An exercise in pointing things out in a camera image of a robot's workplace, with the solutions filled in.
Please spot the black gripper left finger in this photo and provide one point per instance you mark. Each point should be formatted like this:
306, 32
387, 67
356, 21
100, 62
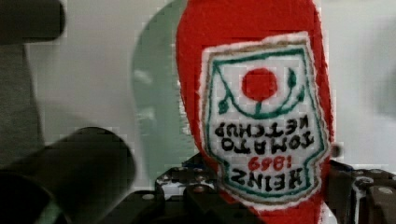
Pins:
187, 194

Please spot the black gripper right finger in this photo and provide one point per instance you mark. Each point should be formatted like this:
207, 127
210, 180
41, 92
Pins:
361, 196

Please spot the red plush ketchup bottle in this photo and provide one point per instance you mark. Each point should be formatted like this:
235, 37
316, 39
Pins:
255, 88

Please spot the green perforated strainer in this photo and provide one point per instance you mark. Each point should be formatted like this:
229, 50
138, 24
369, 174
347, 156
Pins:
162, 121

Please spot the black round pot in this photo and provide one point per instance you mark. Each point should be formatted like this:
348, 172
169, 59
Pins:
76, 180

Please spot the black square container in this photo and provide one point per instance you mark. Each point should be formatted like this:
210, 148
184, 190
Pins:
30, 21

